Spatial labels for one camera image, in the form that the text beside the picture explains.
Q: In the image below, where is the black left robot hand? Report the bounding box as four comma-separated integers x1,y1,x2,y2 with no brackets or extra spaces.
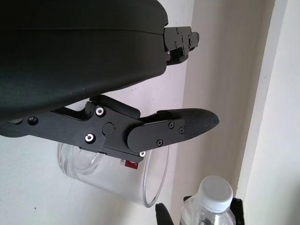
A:
0,0,220,164

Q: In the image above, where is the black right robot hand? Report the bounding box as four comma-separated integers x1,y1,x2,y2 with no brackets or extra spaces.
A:
155,196,246,225

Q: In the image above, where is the clear plastic water bottle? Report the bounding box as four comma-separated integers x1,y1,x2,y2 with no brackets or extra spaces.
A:
180,175,237,225

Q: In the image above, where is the clear glass cup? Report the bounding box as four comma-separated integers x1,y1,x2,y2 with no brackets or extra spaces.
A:
57,141,171,209

